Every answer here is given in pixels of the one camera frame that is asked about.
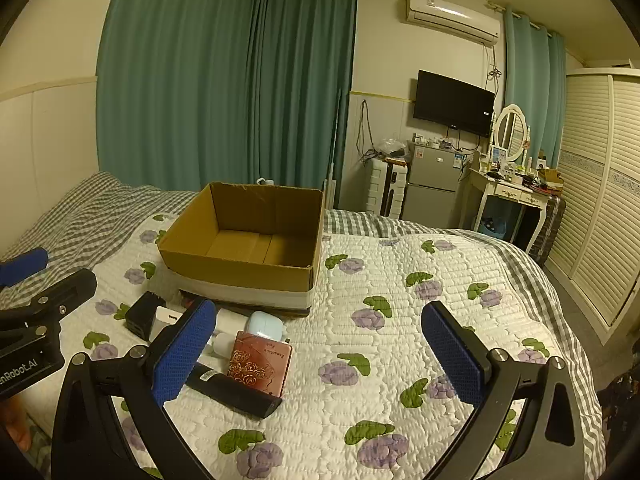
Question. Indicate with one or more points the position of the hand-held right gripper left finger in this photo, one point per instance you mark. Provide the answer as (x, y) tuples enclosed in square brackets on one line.
[(182, 352)]

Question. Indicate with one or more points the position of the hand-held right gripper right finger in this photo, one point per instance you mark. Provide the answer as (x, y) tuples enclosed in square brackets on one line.
[(450, 355)]

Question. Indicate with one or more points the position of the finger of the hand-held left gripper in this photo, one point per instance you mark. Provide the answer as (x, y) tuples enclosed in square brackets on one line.
[(70, 287), (25, 264)]

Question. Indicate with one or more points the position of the small white bottle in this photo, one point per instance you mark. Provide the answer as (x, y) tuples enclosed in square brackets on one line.
[(221, 346)]

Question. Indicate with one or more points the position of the black charger block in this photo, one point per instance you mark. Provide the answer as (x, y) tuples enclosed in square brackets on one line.
[(141, 317)]

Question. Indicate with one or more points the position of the black cylindrical device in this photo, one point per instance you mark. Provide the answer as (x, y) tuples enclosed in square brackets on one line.
[(240, 396)]

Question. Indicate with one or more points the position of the pink floral box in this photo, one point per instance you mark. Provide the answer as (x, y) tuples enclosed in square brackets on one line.
[(257, 362)]

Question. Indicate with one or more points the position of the light blue earbuds case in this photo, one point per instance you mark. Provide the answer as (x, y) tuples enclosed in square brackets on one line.
[(266, 327)]

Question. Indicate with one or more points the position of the person's left hand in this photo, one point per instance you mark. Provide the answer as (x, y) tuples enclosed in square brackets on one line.
[(20, 427)]

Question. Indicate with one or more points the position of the white floral quilt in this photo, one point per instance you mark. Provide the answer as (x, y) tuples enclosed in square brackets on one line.
[(360, 360)]

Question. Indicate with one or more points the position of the blue bin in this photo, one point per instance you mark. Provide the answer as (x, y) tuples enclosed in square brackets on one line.
[(492, 227)]

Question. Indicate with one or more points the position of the dark checked suitcase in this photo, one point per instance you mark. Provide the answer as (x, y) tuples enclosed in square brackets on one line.
[(550, 230)]

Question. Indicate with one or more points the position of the silver small fridge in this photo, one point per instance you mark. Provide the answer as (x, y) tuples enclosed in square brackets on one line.
[(430, 185)]

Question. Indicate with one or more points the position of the white vanity table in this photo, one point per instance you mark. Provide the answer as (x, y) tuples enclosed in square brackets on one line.
[(505, 190)]

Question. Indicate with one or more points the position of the dark patterned clothing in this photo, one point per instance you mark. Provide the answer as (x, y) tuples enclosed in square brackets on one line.
[(622, 400)]

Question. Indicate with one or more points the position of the white suitcase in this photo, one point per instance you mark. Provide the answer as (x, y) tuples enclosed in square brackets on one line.
[(380, 187)]

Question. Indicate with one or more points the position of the small brown cardboard box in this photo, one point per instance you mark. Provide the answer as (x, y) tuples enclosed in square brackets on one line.
[(550, 176)]

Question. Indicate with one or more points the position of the clear plastic bag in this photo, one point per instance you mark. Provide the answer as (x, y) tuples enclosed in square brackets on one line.
[(390, 146)]

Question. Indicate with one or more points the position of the white slatted wardrobe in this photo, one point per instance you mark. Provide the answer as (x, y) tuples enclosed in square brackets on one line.
[(595, 185)]

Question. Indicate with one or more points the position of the white oval vanity mirror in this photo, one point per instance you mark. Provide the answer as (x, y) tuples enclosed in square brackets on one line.
[(510, 132)]

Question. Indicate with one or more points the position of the green curtain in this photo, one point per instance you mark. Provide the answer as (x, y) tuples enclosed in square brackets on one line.
[(200, 85)]

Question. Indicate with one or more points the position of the light teal curtain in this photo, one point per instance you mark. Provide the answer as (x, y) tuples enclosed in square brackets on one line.
[(535, 85)]

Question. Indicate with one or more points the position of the white air conditioner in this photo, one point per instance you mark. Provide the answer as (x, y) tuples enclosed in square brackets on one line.
[(450, 15)]

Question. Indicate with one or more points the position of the black wall television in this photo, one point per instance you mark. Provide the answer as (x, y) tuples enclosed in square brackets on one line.
[(452, 102)]

